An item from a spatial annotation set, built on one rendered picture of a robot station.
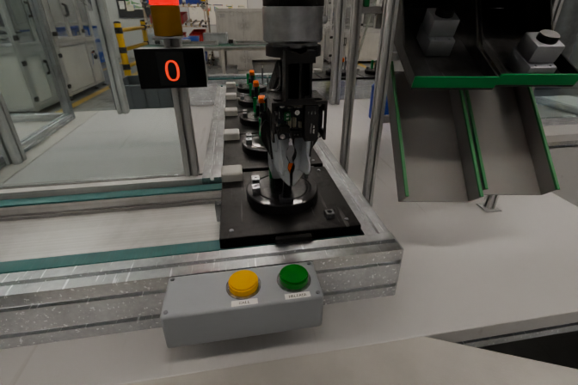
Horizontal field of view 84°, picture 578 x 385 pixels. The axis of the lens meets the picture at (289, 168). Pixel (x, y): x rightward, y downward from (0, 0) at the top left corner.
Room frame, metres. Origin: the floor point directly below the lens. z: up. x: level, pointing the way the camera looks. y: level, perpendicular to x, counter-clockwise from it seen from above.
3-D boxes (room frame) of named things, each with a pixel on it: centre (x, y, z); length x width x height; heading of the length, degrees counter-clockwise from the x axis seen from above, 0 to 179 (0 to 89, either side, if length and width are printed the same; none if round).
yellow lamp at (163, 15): (0.64, 0.22, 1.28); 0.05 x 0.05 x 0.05
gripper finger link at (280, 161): (0.43, 0.01, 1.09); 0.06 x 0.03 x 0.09; 9
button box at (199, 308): (0.33, 0.06, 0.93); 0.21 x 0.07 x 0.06; 99
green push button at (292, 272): (0.34, -0.01, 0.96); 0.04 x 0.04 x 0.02
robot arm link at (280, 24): (0.44, -0.01, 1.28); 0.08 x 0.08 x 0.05
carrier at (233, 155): (0.80, 0.06, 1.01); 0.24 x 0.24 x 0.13; 9
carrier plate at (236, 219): (0.55, 0.01, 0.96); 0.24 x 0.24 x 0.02; 9
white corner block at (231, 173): (0.63, 0.13, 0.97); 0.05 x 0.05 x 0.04; 9
